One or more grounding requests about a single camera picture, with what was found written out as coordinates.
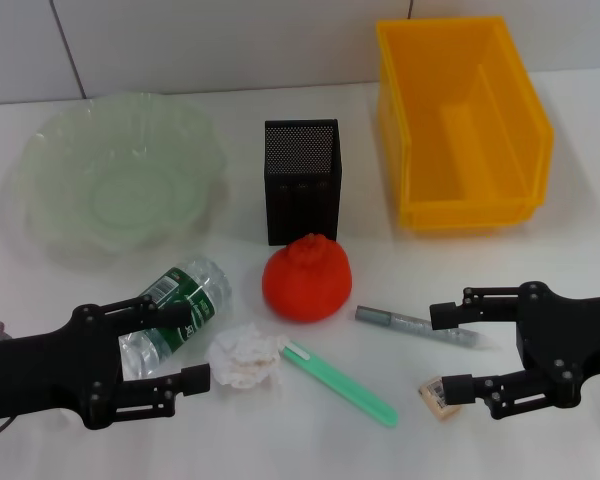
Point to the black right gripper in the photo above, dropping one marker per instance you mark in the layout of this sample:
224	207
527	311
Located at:
570	340

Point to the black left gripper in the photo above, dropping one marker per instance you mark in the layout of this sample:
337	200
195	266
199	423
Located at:
40	375

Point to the white paper ball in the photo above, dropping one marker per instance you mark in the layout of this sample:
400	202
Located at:
240	357

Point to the clear bottle with green label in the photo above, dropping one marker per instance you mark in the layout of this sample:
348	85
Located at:
202	285

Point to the red-orange fruit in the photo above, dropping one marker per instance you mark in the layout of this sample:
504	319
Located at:
305	290

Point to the beige eraser with barcode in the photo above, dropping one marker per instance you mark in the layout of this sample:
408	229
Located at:
430	391

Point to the grey marker pen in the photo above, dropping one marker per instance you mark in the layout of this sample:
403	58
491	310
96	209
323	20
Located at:
405	322

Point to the black mesh pen holder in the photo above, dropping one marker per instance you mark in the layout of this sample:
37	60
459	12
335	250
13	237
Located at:
300	210

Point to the translucent green glass fruit plate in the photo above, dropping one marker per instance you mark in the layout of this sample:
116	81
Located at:
105	175

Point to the yellow plastic bin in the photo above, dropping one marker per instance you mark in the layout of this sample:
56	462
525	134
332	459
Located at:
480	150

